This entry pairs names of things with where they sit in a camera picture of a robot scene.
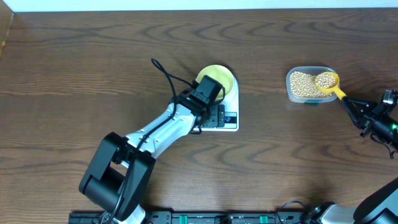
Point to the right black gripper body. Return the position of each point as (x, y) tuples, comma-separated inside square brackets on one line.
[(378, 114)]

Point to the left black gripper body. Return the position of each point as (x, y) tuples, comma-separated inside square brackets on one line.
[(216, 119)]

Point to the yellow measuring scoop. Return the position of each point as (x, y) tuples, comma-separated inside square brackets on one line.
[(329, 82)]

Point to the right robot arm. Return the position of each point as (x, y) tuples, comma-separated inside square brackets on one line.
[(380, 207)]

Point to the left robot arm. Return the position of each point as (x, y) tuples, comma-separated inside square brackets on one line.
[(120, 169)]

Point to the white digital kitchen scale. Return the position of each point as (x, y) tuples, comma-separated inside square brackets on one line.
[(231, 115)]

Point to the pale yellow bowl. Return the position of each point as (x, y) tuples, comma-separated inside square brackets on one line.
[(222, 75)]

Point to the clear plastic container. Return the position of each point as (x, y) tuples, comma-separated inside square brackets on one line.
[(312, 70)]

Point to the soybeans pile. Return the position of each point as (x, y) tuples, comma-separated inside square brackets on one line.
[(303, 85)]

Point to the cardboard box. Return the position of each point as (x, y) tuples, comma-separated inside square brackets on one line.
[(6, 17)]

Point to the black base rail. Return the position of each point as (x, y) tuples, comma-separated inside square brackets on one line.
[(164, 217)]

